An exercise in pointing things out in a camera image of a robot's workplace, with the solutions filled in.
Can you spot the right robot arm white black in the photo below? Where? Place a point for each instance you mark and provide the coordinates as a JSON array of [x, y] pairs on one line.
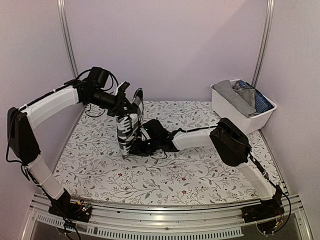
[[231, 144]]

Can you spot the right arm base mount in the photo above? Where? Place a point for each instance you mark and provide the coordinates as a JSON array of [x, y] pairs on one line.
[[265, 209]]

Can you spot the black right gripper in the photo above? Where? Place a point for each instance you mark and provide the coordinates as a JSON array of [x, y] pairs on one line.
[[138, 149]]

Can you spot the blue checkered shirt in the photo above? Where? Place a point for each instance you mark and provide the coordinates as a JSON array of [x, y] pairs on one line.
[[261, 101]]

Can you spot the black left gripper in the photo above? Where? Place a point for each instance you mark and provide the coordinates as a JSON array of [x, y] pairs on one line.
[[119, 110]]

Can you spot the black white checkered shirt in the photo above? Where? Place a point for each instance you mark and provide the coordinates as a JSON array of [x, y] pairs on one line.
[[128, 125]]

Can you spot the grey long sleeve shirt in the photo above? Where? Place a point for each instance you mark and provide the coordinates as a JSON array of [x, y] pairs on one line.
[[241, 98]]

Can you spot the right aluminium frame post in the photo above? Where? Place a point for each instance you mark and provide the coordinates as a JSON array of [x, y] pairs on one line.
[[264, 41]]

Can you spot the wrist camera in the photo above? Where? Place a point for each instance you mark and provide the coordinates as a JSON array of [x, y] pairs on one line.
[[121, 88], [154, 129]]

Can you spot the left aluminium frame post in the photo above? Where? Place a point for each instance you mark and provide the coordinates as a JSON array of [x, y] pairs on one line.
[[67, 37]]

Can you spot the white plastic bin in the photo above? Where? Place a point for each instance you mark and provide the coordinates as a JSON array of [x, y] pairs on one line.
[[246, 124]]

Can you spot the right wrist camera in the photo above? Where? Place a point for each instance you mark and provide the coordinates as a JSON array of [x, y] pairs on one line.
[[154, 129]]

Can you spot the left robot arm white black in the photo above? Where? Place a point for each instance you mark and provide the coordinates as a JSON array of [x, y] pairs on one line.
[[21, 123]]

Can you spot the floral patterned table mat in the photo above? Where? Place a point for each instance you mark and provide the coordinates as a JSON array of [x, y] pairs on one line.
[[91, 167]]

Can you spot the aluminium frame post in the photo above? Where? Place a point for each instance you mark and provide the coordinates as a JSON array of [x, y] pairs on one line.
[[67, 37], [264, 41]]

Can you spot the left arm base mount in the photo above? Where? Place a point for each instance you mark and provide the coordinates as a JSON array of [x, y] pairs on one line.
[[63, 207]]

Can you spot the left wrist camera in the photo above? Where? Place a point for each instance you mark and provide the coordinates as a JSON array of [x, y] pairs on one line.
[[121, 88]]

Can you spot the aluminium front rail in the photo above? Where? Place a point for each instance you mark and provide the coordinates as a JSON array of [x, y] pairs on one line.
[[115, 221]]

